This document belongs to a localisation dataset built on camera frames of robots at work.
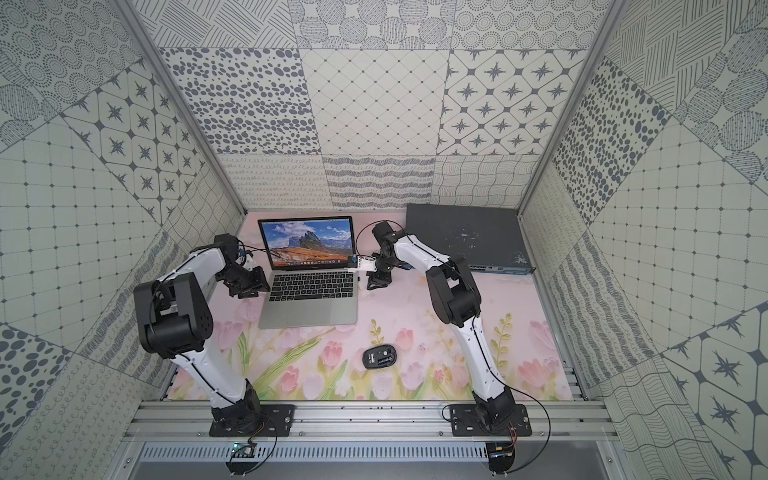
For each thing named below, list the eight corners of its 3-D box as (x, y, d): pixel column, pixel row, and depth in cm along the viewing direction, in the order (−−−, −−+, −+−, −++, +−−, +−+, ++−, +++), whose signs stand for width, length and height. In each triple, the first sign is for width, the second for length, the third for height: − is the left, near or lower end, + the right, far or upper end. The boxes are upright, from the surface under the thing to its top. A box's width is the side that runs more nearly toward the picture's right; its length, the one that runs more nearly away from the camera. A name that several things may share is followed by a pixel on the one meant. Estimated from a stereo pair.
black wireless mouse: (364, 371, 84) (363, 367, 81) (361, 353, 87) (360, 349, 84) (397, 363, 85) (398, 360, 83) (394, 346, 88) (394, 342, 86)
